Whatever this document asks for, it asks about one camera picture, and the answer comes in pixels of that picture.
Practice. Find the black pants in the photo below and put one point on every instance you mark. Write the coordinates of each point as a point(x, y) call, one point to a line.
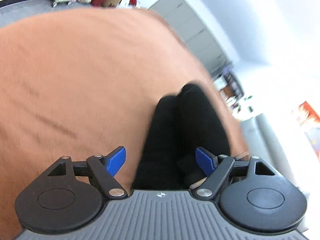
point(181, 123)

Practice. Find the orange wall picture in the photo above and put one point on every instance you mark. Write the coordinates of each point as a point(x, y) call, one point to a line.
point(309, 121)

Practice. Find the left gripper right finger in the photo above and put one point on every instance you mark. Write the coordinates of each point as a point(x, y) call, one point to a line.
point(251, 194)

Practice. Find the grey drawer cabinet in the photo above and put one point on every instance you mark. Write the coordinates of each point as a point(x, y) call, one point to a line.
point(193, 32)

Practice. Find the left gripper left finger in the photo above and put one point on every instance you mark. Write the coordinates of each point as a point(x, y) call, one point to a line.
point(70, 194)

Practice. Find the grey padded headboard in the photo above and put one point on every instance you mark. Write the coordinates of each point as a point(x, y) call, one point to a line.
point(280, 141)

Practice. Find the orange-brown bed cover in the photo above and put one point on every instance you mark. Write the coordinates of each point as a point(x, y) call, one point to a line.
point(85, 81)

